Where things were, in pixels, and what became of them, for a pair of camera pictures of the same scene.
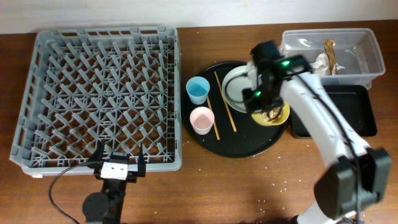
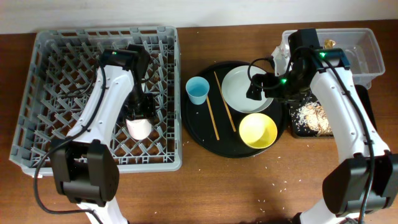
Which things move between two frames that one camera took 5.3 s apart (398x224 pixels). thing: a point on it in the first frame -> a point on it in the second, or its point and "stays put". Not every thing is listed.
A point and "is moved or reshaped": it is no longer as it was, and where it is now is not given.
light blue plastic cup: [198, 88] stays put
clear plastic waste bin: [337, 56] stays put
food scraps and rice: [273, 114] is moved or reshaped
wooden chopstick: [224, 103] stays put
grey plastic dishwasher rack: [122, 85] stays put
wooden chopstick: [217, 135] stays put
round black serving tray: [214, 127] stays put
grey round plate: [234, 82] stays put
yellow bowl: [283, 117] -> [257, 130]
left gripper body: [131, 176] -> [139, 102]
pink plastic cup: [202, 119] -> [139, 129]
